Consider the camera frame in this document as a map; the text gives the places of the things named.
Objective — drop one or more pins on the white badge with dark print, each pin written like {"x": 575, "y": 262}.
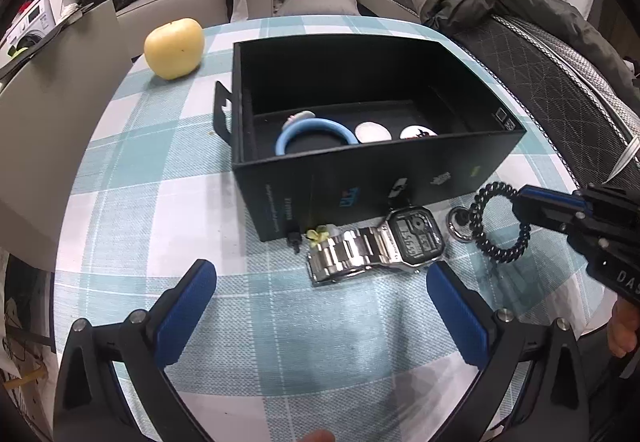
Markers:
{"x": 412, "y": 132}

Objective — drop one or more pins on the person's right hand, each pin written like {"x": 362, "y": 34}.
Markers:
{"x": 624, "y": 328}

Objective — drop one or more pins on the teal checked tablecloth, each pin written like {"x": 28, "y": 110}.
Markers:
{"x": 175, "y": 172}

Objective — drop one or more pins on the white washing machine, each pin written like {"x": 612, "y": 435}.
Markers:
{"x": 35, "y": 17}

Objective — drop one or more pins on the grey pillow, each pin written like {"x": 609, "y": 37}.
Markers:
{"x": 320, "y": 2}

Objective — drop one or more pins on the yellow apple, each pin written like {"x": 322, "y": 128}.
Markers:
{"x": 172, "y": 49}

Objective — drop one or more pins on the small yellow flower earring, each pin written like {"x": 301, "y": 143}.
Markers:
{"x": 316, "y": 235}

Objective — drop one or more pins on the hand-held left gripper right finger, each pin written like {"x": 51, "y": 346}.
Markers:
{"x": 457, "y": 317}

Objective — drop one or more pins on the grey bed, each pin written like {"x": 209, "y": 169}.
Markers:
{"x": 525, "y": 62}

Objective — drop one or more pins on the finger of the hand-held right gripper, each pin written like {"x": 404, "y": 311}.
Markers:
{"x": 550, "y": 198}
{"x": 545, "y": 218}

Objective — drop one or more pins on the silver metal wristwatch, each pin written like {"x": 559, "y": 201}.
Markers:
{"x": 415, "y": 237}

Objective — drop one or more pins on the grey low cabinet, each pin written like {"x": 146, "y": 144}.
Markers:
{"x": 50, "y": 122}

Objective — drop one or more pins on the plain white round badge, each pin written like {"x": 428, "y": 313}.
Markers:
{"x": 372, "y": 132}

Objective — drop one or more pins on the black box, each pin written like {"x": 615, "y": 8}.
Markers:
{"x": 280, "y": 202}

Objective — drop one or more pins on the person's left hand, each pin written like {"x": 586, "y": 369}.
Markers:
{"x": 317, "y": 437}

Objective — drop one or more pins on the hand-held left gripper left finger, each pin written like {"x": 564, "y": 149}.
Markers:
{"x": 185, "y": 312}

